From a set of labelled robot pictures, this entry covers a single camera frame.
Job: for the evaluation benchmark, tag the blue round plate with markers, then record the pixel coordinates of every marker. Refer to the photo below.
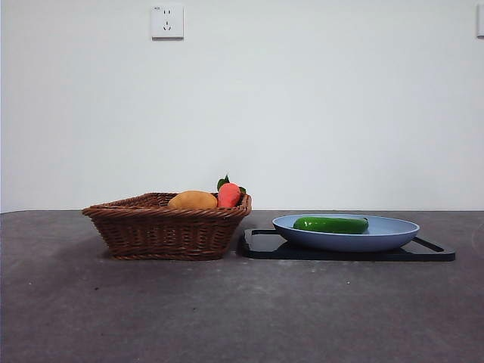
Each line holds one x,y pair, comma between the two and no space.
340,242

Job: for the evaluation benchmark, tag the green pepper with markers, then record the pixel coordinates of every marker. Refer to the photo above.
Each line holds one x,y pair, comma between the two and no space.
329,225

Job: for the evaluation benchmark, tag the black rectangular tray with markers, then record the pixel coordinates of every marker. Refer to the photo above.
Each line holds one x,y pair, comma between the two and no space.
261,246

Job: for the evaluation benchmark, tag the brown wicker basket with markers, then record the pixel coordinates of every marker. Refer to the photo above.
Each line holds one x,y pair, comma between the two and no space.
159,234

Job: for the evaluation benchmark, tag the white wall socket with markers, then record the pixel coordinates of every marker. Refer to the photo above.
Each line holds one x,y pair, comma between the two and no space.
168,21

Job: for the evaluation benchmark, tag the orange carrot with green leaves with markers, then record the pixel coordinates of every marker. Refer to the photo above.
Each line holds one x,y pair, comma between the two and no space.
228,194

